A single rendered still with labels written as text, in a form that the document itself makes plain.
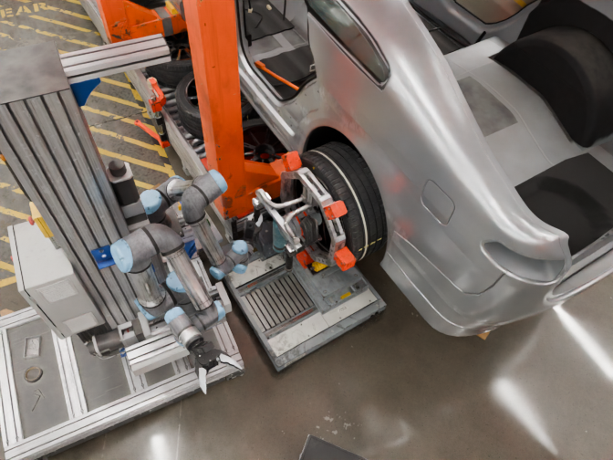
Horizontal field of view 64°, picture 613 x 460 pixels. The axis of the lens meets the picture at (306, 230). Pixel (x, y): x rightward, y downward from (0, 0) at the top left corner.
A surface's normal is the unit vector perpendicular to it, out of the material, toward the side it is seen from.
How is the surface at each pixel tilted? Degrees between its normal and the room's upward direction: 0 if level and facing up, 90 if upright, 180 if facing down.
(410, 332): 0
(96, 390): 0
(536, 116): 22
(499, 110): 2
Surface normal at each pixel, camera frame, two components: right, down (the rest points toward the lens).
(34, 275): 0.06, -0.58
